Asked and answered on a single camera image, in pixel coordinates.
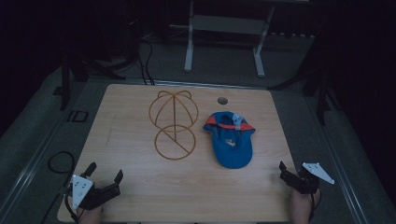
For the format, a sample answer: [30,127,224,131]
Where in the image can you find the gold wire hat stand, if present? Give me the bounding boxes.
[148,90,200,161]

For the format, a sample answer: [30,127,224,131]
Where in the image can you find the black looped cable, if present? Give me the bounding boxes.
[39,150,77,224]

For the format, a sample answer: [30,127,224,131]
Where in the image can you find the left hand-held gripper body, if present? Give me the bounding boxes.
[67,174,121,211]

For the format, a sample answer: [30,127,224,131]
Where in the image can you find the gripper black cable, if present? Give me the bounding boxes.
[307,188,323,223]
[64,186,80,224]

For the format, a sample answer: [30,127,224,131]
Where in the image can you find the white metal desk frame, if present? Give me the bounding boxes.
[168,0,276,78]

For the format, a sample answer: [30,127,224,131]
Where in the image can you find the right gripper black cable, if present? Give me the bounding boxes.
[307,188,323,223]

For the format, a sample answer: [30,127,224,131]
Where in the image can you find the black metal stand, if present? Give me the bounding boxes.
[51,46,129,112]
[266,62,342,127]

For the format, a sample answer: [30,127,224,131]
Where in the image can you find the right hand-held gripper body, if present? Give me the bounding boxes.
[286,161,336,195]

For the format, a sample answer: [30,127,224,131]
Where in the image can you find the person's right hand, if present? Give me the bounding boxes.
[290,188,322,224]

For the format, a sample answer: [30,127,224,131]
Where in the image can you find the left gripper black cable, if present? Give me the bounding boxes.
[64,186,80,224]

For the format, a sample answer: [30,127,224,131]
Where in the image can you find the blue baseball cap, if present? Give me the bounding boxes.
[203,110,257,170]

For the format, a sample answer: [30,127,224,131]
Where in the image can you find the black floor cables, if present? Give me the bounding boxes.
[135,38,156,87]

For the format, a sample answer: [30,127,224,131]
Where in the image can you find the person's left hand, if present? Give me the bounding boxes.
[77,203,106,224]

